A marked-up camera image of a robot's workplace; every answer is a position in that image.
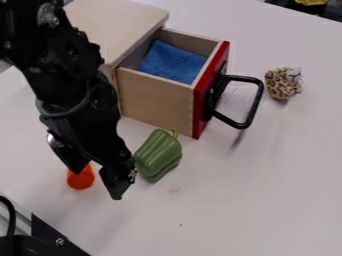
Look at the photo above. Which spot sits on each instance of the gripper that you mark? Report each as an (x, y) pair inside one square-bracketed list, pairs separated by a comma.
[(84, 123)]

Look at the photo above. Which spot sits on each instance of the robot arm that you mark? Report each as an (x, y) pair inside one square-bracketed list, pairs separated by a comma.
[(49, 50)]

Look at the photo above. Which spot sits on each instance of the drawer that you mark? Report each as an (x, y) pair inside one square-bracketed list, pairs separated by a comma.
[(178, 93)]

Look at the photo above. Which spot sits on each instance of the orange toy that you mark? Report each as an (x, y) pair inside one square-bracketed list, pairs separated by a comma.
[(81, 180)]

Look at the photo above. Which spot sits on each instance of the green toy pepper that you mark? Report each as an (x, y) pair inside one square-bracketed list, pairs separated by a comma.
[(158, 155)]

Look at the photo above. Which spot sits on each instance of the blue cloth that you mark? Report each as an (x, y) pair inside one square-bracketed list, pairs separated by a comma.
[(173, 63)]

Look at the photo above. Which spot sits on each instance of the cabinet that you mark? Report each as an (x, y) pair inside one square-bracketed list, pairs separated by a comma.
[(113, 28)]

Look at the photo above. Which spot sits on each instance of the spotted plush toy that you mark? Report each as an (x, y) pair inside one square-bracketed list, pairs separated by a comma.
[(282, 83)]

